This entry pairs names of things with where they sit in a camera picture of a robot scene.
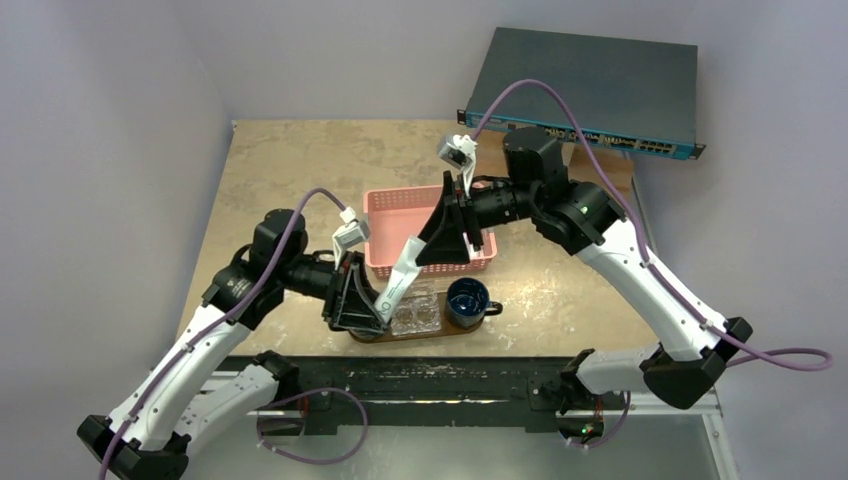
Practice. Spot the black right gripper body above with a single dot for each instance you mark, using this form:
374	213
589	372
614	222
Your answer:
468	215

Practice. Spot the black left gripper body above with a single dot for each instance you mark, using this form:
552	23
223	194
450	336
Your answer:
312	277

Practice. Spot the pink plastic basket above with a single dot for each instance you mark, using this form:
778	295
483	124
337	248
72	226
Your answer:
394	215

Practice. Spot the dark blue mug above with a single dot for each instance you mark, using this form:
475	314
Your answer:
468	302

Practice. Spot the oval wooden tray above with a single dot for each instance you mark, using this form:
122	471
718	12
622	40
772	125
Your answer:
446	329

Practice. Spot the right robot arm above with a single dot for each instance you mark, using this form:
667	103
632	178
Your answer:
695	342

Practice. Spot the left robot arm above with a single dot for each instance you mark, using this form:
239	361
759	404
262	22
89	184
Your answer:
155	431

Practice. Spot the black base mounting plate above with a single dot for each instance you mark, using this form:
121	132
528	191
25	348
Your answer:
530	393

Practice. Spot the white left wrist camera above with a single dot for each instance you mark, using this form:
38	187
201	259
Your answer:
352	232

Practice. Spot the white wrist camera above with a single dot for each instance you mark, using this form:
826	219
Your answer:
352	232
459	151

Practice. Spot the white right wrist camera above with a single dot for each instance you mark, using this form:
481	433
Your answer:
459	151

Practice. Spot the blue network switch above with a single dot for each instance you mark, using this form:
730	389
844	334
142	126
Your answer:
631	95

